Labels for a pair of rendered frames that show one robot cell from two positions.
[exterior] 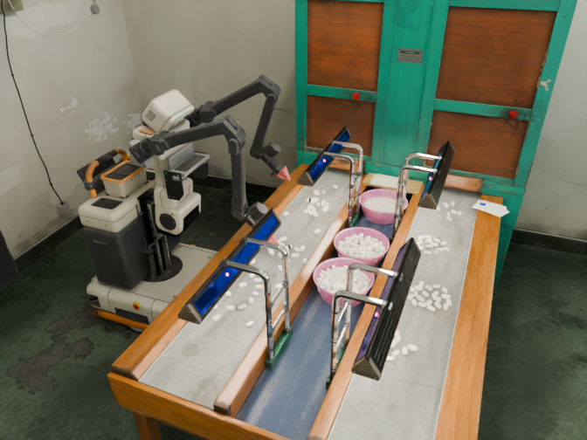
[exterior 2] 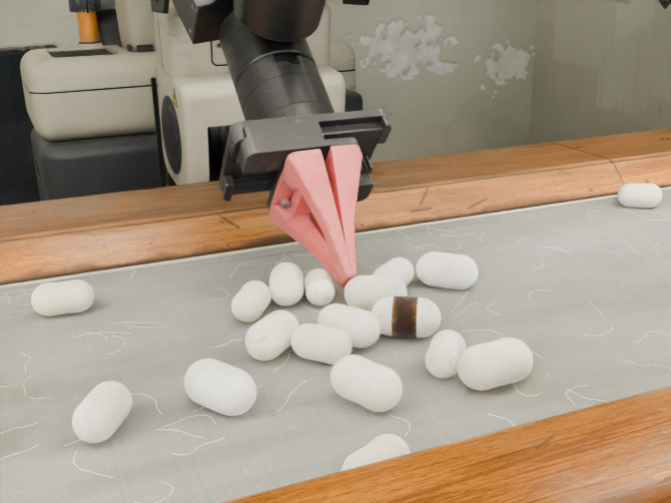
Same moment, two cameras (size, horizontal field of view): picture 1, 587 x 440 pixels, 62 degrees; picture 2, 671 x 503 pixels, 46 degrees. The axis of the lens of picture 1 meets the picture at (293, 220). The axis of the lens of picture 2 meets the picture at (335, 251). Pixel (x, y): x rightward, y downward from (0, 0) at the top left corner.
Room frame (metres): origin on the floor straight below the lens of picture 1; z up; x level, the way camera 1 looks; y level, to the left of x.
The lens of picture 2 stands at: (1.62, -0.22, 0.93)
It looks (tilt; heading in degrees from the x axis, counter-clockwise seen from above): 20 degrees down; 45
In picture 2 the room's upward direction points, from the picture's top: 1 degrees counter-clockwise
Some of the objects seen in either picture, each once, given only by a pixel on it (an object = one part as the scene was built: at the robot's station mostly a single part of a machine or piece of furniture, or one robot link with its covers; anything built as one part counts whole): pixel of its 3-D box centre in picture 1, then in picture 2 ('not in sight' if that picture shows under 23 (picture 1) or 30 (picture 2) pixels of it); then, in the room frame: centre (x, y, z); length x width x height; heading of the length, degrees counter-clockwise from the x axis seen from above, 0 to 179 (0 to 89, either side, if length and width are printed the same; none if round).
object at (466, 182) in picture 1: (454, 181); not in sight; (2.44, -0.92, 0.83); 0.30 x 0.06 x 0.07; 67
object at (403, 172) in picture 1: (417, 201); not in sight; (2.09, -0.61, 0.90); 0.20 x 0.19 x 0.45; 157
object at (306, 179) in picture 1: (327, 153); not in sight; (2.28, -0.17, 1.08); 0.62 x 0.08 x 0.07; 157
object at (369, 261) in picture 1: (360, 250); not in sight; (1.92, -0.33, 0.72); 0.27 x 0.27 x 0.10
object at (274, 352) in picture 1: (258, 302); not in sight; (1.35, 0.13, 0.90); 0.20 x 0.19 x 0.45; 157
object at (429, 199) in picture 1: (438, 171); not in sight; (2.06, -0.69, 1.08); 0.62 x 0.08 x 0.07; 157
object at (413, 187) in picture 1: (392, 182); not in sight; (2.53, -0.58, 0.77); 0.33 x 0.15 x 0.01; 67
